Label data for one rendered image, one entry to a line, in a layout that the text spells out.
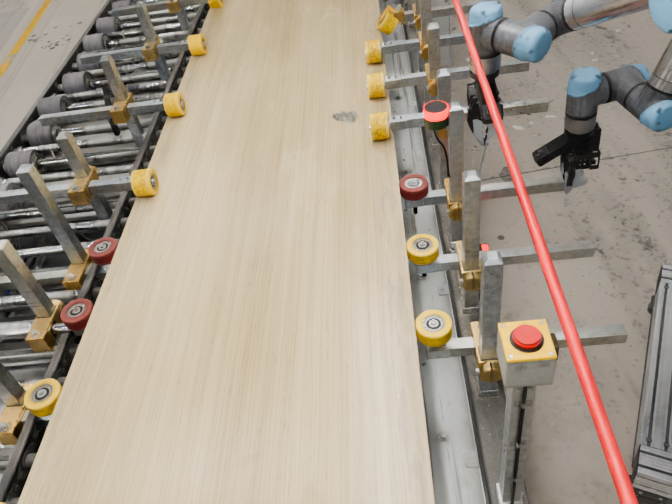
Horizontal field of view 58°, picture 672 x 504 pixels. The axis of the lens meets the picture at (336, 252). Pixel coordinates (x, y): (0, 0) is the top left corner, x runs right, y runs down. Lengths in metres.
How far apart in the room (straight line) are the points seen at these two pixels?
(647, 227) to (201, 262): 2.04
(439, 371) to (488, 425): 0.24
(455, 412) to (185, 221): 0.89
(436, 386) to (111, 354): 0.79
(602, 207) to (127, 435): 2.35
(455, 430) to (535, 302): 1.17
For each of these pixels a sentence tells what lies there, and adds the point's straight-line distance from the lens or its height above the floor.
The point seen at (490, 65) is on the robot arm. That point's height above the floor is 1.23.
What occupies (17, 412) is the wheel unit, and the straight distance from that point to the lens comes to 1.62.
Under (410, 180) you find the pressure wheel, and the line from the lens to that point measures 1.72.
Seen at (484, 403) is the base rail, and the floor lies 0.70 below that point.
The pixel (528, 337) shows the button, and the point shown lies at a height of 1.23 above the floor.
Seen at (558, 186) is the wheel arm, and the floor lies 0.85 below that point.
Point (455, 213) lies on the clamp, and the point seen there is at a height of 0.85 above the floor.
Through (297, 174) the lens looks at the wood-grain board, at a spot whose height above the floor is 0.90.
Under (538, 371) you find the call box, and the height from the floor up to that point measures 1.19.
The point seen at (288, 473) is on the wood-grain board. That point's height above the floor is 0.90.
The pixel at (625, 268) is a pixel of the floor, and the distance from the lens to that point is 2.80.
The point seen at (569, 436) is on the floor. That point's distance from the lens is 2.27.
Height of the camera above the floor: 1.95
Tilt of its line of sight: 43 degrees down
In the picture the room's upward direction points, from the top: 11 degrees counter-clockwise
